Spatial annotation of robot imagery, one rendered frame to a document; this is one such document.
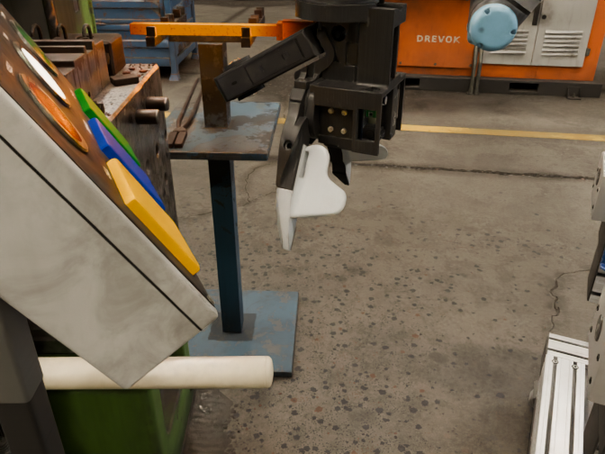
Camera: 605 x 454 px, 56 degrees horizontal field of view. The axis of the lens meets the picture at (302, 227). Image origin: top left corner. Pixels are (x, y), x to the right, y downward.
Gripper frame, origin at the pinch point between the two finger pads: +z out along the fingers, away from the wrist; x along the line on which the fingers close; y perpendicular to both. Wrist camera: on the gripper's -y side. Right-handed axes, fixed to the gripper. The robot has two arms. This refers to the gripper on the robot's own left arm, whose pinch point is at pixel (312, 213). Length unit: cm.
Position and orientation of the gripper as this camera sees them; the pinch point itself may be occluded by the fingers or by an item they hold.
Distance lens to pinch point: 56.3
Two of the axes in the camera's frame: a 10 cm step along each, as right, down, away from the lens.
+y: 9.1, 2.0, -3.6
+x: 4.1, -4.5, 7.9
